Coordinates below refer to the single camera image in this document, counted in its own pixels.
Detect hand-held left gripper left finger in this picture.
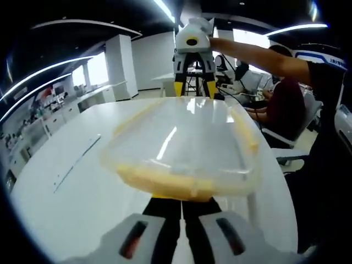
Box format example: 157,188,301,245
59,193,183,264

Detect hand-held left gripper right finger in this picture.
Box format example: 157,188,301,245
181,195,310,264

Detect clear storage box yellow latches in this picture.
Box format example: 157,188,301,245
99,96,261,204

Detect grey office chair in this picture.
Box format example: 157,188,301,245
260,100,324,166

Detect person's dark clothing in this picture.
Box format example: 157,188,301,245
284,60,352,254

